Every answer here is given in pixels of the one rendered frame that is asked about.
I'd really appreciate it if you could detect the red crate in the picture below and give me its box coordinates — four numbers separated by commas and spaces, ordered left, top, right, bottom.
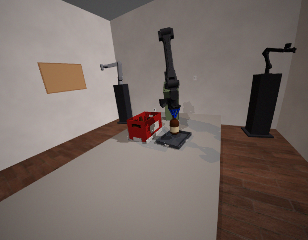
127, 112, 162, 143

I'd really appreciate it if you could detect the brown glass bottle with cream label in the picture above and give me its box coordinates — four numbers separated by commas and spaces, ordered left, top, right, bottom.
170, 115, 180, 135

